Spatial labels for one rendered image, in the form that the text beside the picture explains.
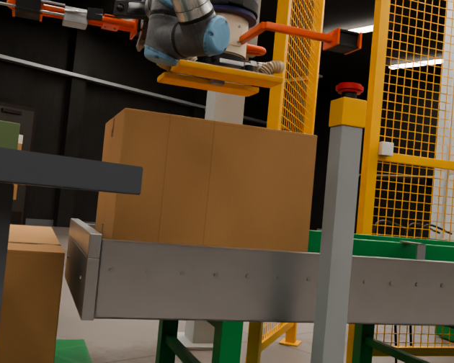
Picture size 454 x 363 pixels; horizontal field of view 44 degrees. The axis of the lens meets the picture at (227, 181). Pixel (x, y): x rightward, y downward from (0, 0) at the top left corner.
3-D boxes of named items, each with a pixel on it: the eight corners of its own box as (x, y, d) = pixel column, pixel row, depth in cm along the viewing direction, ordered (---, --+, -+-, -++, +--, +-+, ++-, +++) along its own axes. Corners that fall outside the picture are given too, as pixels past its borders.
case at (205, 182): (256, 250, 211) (266, 144, 213) (307, 263, 173) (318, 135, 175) (94, 240, 191) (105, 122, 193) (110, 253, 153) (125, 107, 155)
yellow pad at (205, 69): (269, 88, 187) (271, 73, 187) (283, 83, 177) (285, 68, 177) (170, 71, 175) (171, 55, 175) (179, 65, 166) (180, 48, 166)
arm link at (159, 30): (167, 55, 137) (175, 6, 138) (134, 58, 144) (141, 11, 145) (192, 67, 145) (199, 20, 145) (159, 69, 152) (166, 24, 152)
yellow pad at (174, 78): (248, 97, 204) (249, 83, 205) (259, 93, 195) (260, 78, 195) (156, 82, 193) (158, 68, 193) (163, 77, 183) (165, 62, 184)
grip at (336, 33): (345, 55, 177) (346, 39, 177) (361, 48, 169) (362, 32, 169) (322, 50, 174) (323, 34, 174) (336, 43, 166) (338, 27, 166)
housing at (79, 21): (85, 30, 174) (86, 16, 174) (87, 24, 167) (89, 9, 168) (61, 26, 171) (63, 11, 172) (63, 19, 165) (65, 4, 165)
